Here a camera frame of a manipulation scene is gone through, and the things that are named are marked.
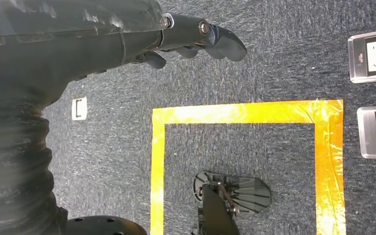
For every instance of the black robot foot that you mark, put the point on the black robot foot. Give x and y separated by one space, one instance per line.
246 194

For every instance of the black perforated robot cover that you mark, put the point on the black perforated robot cover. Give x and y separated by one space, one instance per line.
103 227

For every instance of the small white floor plate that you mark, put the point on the small white floor plate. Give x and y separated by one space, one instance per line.
79 108

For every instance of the steel floor socket yellow label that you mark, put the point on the steel floor socket yellow label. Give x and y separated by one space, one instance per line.
369 133

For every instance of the yellow floor tape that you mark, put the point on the yellow floor tape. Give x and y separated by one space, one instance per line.
240 112

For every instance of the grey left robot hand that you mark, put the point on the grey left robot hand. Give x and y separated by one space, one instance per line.
61 42

